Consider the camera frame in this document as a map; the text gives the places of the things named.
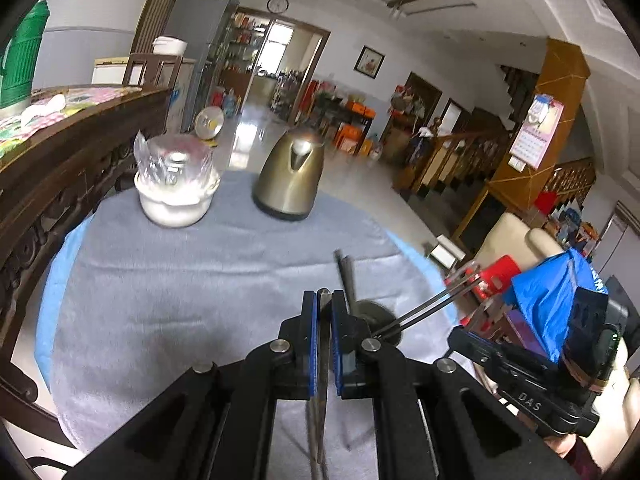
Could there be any beige armchair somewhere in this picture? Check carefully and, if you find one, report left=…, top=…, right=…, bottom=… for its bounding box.
left=480, top=212, right=581, bottom=281

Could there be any blue plastic bag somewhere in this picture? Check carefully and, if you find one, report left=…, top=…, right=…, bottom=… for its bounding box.
left=502, top=249, right=608, bottom=363

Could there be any person's right hand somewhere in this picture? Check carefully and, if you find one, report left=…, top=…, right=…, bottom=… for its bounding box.
left=542, top=435, right=576, bottom=460

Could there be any grey refrigerator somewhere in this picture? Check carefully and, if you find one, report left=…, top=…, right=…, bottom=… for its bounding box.
left=165, top=0, right=240, bottom=133

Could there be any dark wooden table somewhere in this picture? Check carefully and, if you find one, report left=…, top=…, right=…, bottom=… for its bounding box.
left=310, top=95, right=376, bottom=141

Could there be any shelf with goods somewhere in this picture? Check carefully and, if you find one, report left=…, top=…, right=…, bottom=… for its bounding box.
left=220, top=10, right=271, bottom=106

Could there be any red child chair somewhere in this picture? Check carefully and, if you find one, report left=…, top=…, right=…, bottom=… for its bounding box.
left=445, top=254, right=523, bottom=326

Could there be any carved dark wooden sideboard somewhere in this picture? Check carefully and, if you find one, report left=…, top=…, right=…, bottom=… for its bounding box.
left=0, top=87, right=173, bottom=411

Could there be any clear plastic bag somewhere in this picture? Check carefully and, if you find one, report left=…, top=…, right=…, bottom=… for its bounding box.
left=132, top=130, right=213, bottom=193

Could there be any white cloth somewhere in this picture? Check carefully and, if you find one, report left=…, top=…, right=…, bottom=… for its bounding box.
left=20, top=94, right=68, bottom=128

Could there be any green thermos jug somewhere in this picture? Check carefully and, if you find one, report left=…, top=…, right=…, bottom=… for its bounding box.
left=0, top=0, right=51, bottom=111

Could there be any brown curtain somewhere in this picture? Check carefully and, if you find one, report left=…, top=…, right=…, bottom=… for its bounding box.
left=135, top=0, right=221, bottom=56

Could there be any round electric heater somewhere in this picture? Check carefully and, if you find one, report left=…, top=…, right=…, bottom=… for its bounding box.
left=194, top=107, right=225, bottom=141

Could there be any orange carton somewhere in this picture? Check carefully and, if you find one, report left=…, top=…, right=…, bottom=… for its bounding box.
left=334, top=125, right=366, bottom=153

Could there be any wooden chair back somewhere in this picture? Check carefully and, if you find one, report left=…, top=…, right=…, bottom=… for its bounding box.
left=122, top=52, right=183, bottom=91

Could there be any white printed carton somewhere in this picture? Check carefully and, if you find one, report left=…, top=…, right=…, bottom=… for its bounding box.
left=167, top=60, right=198, bottom=133

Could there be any bronze electric kettle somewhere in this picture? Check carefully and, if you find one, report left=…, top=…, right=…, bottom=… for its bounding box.
left=251, top=127, right=327, bottom=222

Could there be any person's right forearm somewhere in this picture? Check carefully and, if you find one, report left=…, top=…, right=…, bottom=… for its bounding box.
left=565, top=432, right=603, bottom=478

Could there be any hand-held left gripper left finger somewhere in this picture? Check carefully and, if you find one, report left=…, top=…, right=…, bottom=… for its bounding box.
left=62, top=289, right=321, bottom=480

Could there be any white step stool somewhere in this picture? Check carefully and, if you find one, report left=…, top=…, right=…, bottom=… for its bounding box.
left=425, top=235, right=468, bottom=268

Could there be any dark wooden stool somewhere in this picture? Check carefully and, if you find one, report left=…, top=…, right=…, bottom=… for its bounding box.
left=470, top=300, right=556, bottom=356

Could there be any white flat box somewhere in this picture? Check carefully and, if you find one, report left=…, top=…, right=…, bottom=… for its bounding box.
left=91, top=56, right=128, bottom=86

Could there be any grey tablecloth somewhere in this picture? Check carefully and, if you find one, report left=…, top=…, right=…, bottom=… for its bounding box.
left=50, top=170, right=463, bottom=480

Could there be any framed wall picture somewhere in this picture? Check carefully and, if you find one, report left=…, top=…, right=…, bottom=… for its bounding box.
left=353, top=46, right=385, bottom=79

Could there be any white pot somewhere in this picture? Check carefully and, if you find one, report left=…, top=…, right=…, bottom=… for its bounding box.
left=152, top=36, right=188, bottom=56

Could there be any floral mat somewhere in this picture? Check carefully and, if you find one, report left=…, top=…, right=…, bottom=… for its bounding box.
left=0, top=85, right=143, bottom=156

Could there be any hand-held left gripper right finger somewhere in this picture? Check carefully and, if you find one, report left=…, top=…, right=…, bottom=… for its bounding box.
left=330, top=290, right=583, bottom=480

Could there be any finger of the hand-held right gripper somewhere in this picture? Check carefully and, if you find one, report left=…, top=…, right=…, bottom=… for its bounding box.
left=447, top=327, right=506, bottom=368

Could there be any white bowl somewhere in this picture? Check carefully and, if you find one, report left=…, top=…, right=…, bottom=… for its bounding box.
left=134, top=167, right=221, bottom=228

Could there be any wall calendar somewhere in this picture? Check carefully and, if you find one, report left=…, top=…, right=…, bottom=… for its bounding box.
left=509, top=92, right=565, bottom=170

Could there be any slim dark chopstick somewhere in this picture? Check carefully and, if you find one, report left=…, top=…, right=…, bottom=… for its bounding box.
left=334, top=250, right=357, bottom=311
left=390, top=264, right=480, bottom=328
left=306, top=287, right=332, bottom=480
left=371, top=275, right=482, bottom=337

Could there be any wooden stair railing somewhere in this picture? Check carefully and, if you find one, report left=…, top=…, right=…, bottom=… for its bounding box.
left=395, top=127, right=598, bottom=211

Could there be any blue table cover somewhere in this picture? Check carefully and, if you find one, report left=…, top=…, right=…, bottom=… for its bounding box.
left=37, top=212, right=461, bottom=391

